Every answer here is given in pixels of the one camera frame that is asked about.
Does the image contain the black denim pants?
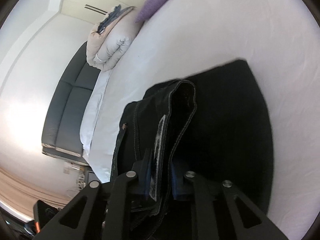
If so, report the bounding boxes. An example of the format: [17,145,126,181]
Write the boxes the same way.
[111,60,273,239]

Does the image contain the folded white duvet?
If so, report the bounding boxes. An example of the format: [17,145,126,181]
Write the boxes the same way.
[86,8,142,72]

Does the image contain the folded blue jeans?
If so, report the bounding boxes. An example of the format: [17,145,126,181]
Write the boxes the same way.
[96,4,136,34]

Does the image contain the purple cushion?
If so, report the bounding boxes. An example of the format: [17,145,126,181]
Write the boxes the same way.
[136,0,168,23]

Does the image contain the black orange device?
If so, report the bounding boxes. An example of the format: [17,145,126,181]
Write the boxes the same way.
[33,200,60,233]

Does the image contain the dark grey sofa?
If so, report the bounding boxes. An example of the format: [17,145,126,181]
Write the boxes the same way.
[41,43,100,166]

